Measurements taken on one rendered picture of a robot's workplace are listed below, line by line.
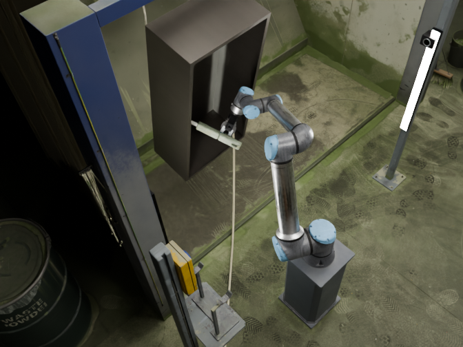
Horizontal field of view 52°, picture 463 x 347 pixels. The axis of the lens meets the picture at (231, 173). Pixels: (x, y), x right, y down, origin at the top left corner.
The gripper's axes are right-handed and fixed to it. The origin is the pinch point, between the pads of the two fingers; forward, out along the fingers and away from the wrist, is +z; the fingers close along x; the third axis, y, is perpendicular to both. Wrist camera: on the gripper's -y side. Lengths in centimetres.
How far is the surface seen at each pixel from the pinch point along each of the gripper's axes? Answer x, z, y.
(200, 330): -29, 36, -116
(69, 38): 63, -87, -125
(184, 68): 35, -52, -39
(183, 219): -2, 91, 10
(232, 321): -41, 28, -109
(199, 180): 0, 79, 48
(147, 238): 15, 22, -87
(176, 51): 43, -58, -38
